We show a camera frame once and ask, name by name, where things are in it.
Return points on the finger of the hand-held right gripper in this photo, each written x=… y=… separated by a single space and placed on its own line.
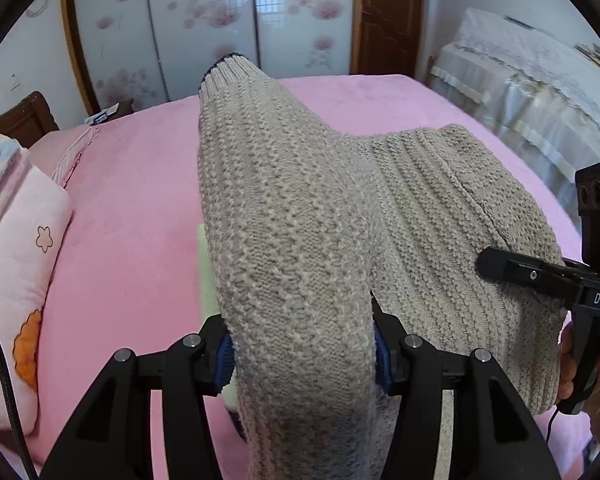
x=525 y=270

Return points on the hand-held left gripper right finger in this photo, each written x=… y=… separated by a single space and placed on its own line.
x=382 y=361

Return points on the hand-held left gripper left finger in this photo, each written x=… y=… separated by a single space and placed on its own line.
x=225 y=356

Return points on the beige knitted sweater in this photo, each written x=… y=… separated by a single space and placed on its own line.
x=290 y=210

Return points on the person's right hand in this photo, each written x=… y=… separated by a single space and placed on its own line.
x=566 y=360

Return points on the light green and black garment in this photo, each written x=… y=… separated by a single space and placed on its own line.
x=207 y=280

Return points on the pink bed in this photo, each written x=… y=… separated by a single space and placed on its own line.
x=130 y=210

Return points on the white lace covered furniture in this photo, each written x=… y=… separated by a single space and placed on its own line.
x=505 y=85

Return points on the pink pillow with orange flower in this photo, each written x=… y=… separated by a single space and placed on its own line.
x=25 y=270

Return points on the blue and white packet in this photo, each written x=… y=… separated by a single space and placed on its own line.
x=101 y=117

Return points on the wooden door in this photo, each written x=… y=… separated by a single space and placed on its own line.
x=385 y=20

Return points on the pink pillow with blue print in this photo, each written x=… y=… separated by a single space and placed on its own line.
x=0 y=160

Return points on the wooden headboard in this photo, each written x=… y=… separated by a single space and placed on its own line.
x=25 y=117

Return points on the floral sliding door wardrobe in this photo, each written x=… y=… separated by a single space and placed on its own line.
x=205 y=35

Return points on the white wall socket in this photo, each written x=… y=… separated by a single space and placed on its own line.
x=14 y=81

